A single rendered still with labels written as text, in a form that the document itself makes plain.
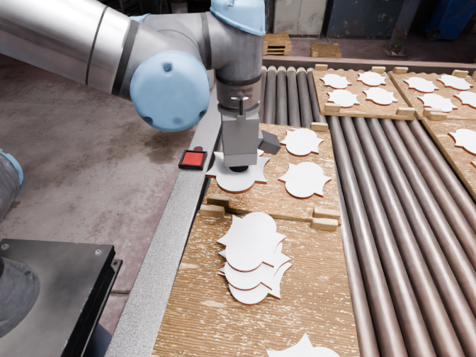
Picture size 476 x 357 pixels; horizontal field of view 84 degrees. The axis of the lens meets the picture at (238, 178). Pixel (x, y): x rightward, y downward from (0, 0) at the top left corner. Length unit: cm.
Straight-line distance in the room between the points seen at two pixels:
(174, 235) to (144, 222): 126
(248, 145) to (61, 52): 31
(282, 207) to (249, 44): 42
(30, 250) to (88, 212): 141
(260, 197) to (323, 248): 20
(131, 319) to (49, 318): 14
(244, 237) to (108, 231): 147
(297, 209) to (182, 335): 38
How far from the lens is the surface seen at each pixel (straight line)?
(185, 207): 72
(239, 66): 42
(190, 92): 26
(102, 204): 215
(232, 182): 53
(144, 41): 28
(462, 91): 151
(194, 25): 41
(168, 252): 65
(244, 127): 46
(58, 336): 61
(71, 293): 64
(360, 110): 116
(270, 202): 70
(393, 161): 96
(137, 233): 188
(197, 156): 85
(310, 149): 87
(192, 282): 58
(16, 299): 64
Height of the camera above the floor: 146
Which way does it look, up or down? 44 degrees down
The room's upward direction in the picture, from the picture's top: straight up
